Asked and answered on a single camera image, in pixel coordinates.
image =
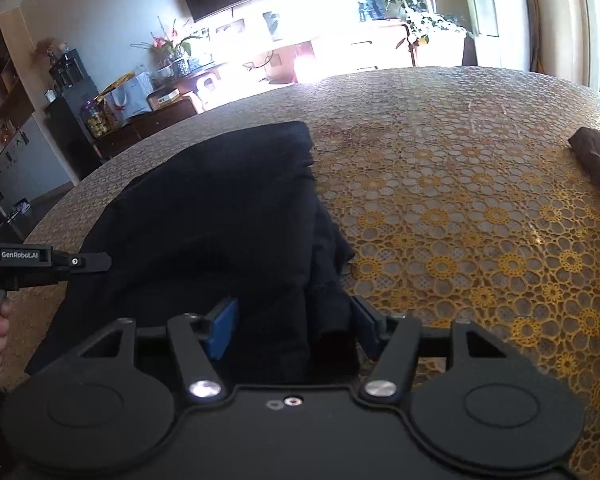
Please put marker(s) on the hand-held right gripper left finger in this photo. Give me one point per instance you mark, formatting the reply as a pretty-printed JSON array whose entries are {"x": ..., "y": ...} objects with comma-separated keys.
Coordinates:
[{"x": 222, "y": 330}]

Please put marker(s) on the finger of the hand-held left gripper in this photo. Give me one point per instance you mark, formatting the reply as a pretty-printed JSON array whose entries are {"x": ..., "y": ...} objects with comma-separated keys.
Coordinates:
[{"x": 87, "y": 261}]

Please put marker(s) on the potted flowering plant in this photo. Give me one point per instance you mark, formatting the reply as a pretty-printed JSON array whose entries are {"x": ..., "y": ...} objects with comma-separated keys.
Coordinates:
[{"x": 172, "y": 47}]

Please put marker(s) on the wooden TV cabinet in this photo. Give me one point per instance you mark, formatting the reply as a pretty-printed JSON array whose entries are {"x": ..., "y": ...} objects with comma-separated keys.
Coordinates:
[{"x": 150, "y": 125}]

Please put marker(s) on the white wardrobe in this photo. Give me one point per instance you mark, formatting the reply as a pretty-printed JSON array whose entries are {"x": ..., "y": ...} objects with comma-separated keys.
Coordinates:
[{"x": 30, "y": 165}]

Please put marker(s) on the flat cardboard box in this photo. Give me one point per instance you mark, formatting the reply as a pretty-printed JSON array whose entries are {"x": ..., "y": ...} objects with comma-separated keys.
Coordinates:
[{"x": 164, "y": 98}]

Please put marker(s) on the dark navy T-shirt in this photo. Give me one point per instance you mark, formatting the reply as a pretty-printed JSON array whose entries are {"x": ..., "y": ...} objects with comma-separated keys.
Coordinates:
[{"x": 205, "y": 220}]

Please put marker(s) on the white gift bag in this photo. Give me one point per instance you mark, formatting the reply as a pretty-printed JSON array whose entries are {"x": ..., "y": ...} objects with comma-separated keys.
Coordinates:
[{"x": 130, "y": 95}]

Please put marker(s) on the leafy window plant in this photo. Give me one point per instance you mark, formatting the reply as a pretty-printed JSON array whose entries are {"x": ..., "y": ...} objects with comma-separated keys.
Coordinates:
[{"x": 410, "y": 0}]

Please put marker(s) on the yellow floral lace cloth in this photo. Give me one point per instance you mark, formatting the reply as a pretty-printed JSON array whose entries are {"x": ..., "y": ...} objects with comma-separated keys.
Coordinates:
[{"x": 480, "y": 210}]

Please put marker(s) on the black coffee machine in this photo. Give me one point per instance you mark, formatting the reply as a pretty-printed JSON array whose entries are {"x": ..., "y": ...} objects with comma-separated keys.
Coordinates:
[{"x": 67, "y": 70}]

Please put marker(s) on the open shelf unit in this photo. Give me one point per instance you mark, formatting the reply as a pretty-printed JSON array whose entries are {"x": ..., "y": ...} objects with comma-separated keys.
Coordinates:
[{"x": 2, "y": 85}]

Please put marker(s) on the beige curtain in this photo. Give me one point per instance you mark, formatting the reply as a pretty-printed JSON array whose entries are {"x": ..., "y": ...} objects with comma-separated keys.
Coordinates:
[{"x": 555, "y": 15}]

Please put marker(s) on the dark blue cabinet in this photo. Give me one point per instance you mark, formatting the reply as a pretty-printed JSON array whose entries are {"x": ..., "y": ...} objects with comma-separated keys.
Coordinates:
[{"x": 72, "y": 125}]

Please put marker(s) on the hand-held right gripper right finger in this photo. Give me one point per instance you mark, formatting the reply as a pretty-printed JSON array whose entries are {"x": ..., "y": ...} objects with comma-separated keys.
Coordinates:
[{"x": 365, "y": 327}]

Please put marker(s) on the row of shoes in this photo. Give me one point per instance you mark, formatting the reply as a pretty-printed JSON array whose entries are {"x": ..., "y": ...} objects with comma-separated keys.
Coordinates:
[{"x": 20, "y": 209}]

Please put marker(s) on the jar with purple lid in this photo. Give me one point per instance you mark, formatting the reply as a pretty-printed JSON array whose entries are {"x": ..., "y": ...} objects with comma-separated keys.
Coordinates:
[{"x": 98, "y": 120}]

